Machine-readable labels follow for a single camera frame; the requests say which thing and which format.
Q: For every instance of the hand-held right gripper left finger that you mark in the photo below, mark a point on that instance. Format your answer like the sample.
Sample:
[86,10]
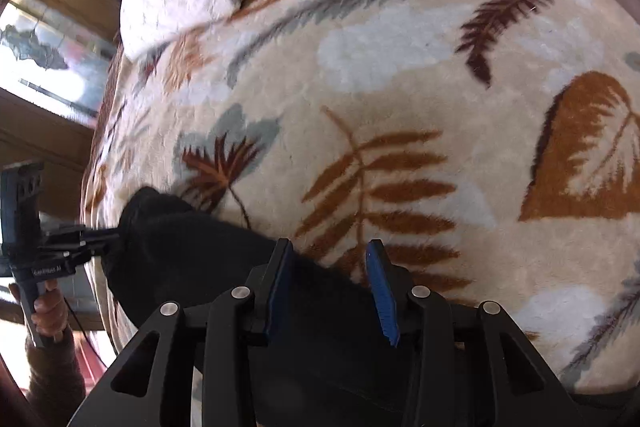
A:
[279,294]

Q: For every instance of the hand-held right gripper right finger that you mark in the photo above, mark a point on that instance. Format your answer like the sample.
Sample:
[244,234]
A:
[382,297]

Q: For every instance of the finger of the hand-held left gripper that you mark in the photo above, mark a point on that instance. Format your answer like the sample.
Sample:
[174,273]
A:
[100,232]
[97,248]

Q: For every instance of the black pants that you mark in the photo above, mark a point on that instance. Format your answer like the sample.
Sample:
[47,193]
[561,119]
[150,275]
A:
[200,247]

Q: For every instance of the person's left forearm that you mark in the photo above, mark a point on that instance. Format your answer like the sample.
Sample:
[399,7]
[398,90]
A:
[52,387]

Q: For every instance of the person's left hand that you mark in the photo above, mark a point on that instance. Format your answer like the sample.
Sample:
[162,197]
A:
[50,309]

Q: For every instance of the brown patterned bedspread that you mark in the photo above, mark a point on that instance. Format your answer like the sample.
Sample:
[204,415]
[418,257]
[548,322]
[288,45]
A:
[102,107]

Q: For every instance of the patterned glass window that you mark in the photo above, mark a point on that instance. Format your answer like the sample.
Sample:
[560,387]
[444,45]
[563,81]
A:
[55,52]

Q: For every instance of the leaf print fleece blanket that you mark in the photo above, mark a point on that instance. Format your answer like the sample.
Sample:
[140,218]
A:
[400,107]

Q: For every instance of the wooden window frame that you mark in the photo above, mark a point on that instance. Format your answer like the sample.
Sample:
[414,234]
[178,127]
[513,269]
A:
[40,142]

